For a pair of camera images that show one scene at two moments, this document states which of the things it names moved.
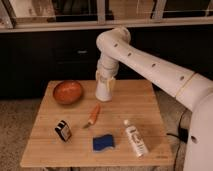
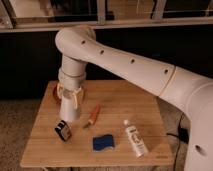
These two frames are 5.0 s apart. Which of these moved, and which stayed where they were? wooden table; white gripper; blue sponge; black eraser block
Moved: white gripper
Stayed: blue sponge; wooden table; black eraser block
